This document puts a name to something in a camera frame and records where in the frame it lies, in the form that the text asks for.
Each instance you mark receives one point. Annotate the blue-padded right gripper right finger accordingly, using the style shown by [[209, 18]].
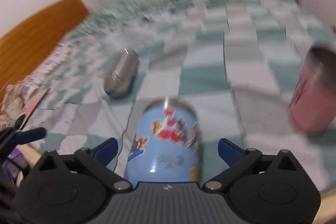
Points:
[[241, 162]]

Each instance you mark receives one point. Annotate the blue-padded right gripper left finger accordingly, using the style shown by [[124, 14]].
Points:
[[94, 163]]

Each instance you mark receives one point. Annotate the blue cartoon steel cup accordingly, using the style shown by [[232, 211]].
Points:
[[165, 147]]

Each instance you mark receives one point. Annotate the pink lettered steel cup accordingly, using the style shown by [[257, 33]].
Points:
[[312, 106]]

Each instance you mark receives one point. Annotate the patterned pillow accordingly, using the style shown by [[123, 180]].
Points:
[[18, 95]]

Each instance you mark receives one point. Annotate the stainless steel thermos bottle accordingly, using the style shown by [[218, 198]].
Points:
[[119, 78]]

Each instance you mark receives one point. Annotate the orange wooden headboard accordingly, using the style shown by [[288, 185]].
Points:
[[30, 42]]

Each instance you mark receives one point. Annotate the green checkered bed sheet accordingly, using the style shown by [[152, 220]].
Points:
[[236, 62]]

